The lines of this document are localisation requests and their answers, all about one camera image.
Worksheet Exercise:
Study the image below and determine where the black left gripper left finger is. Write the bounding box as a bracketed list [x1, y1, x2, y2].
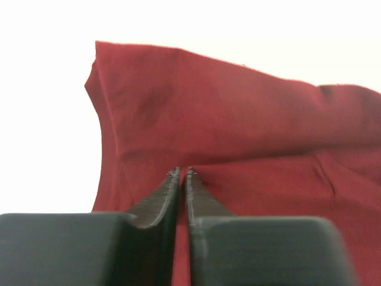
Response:
[1, 169, 180, 286]

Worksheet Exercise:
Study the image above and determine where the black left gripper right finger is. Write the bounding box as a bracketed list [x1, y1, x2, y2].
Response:
[185, 169, 359, 286]

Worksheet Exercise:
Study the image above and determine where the dark red t shirt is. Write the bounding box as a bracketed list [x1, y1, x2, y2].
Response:
[85, 41, 380, 285]

